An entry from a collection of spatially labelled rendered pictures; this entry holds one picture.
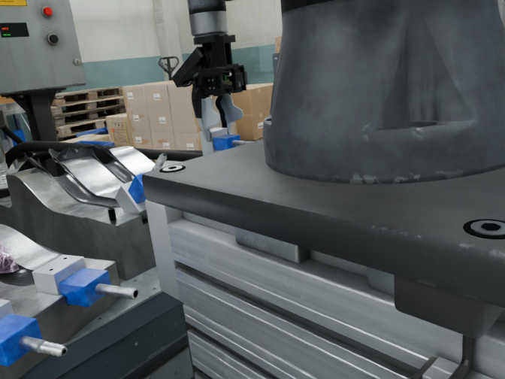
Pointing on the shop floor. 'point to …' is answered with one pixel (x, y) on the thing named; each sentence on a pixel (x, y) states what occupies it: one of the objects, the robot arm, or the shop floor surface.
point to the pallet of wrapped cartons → (164, 116)
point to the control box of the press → (38, 62)
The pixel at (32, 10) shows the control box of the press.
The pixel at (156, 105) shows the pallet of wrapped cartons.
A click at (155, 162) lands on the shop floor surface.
